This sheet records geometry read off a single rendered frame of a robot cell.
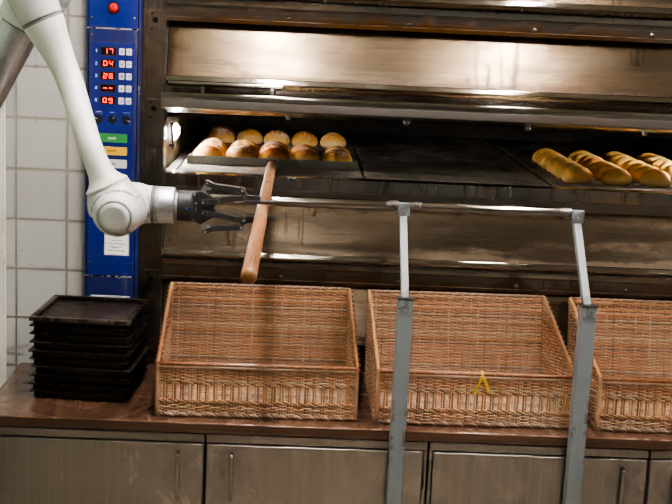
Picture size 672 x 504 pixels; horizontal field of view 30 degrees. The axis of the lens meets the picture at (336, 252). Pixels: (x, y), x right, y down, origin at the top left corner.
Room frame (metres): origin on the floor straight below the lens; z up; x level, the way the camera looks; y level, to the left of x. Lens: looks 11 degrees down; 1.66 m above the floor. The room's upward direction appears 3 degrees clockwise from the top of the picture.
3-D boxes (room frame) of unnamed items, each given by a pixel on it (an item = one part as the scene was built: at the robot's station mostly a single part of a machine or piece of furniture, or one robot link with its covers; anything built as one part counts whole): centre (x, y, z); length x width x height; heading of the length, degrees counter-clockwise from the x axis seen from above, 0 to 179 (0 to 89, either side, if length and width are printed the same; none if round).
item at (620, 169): (4.24, -0.94, 1.21); 0.61 x 0.48 x 0.06; 2
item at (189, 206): (3.00, 0.34, 1.20); 0.09 x 0.07 x 0.08; 92
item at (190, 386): (3.50, 0.21, 0.72); 0.56 x 0.49 x 0.28; 93
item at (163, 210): (2.99, 0.42, 1.20); 0.09 x 0.06 x 0.09; 2
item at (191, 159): (4.18, 0.22, 1.19); 0.55 x 0.36 x 0.03; 92
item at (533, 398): (3.52, -0.39, 0.72); 0.56 x 0.49 x 0.28; 93
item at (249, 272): (3.06, 0.18, 1.20); 1.71 x 0.03 x 0.03; 2
